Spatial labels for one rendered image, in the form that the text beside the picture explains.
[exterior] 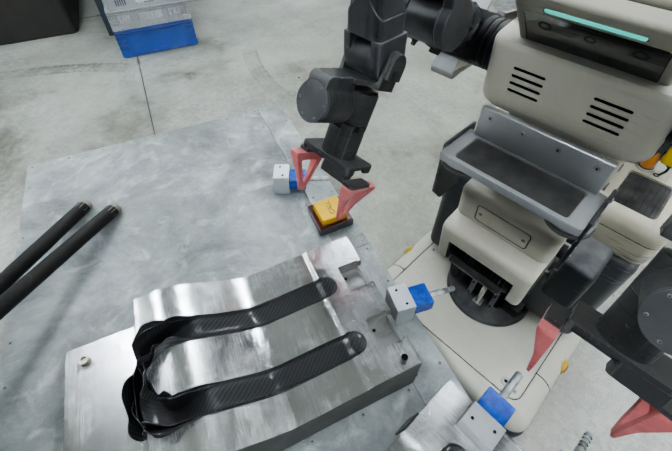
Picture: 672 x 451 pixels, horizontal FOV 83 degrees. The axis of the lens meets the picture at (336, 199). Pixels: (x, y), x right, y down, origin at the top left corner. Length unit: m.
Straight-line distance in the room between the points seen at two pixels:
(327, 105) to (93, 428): 0.55
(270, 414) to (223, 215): 0.48
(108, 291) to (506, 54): 0.84
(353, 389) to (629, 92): 0.55
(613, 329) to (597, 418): 1.28
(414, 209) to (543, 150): 1.35
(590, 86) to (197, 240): 0.77
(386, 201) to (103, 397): 1.59
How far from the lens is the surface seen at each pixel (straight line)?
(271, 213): 0.90
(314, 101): 0.52
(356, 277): 0.72
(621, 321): 0.49
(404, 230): 1.91
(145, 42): 3.66
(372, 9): 0.53
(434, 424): 0.65
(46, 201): 1.15
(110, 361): 0.74
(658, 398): 0.51
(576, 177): 0.72
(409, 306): 0.71
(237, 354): 0.63
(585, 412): 1.75
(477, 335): 1.38
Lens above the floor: 1.47
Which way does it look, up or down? 47 degrees down
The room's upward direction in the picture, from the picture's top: straight up
